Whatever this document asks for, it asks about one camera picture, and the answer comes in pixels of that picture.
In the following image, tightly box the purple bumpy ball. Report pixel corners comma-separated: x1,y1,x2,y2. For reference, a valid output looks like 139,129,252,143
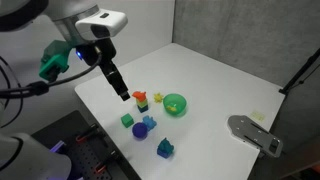
131,121,149,140

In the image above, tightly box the rainbow stacked block toy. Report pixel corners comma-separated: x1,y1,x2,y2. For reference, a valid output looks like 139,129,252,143
131,90,150,114

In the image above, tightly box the red handled black clamp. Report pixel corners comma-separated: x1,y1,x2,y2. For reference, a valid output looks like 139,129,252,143
75,123,100,144
94,151,119,174

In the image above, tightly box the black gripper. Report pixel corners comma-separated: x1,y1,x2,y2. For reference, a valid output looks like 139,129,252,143
77,38,131,102

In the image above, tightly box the green cube block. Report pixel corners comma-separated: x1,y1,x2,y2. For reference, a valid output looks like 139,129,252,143
120,113,135,129

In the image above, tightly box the black perforated base board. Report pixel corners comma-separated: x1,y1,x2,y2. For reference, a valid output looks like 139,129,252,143
31,110,141,180

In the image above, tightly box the grey metal mounting plate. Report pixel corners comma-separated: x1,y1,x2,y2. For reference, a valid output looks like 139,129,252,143
227,114,284,159

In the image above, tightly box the teal and blue block toy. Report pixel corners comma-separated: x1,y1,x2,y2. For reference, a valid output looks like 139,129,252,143
156,137,175,159

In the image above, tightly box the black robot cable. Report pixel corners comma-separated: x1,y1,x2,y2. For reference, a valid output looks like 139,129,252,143
0,46,103,99

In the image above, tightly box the black stand pole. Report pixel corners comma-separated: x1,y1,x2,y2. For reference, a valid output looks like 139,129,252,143
279,46,320,95

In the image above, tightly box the green translucent bowl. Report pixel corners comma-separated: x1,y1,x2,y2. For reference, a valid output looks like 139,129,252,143
162,93,188,117

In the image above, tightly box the yellow star toy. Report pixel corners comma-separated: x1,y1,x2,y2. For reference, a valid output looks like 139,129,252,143
153,92,164,104

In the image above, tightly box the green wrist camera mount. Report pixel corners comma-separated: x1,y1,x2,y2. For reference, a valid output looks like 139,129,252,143
38,39,73,82

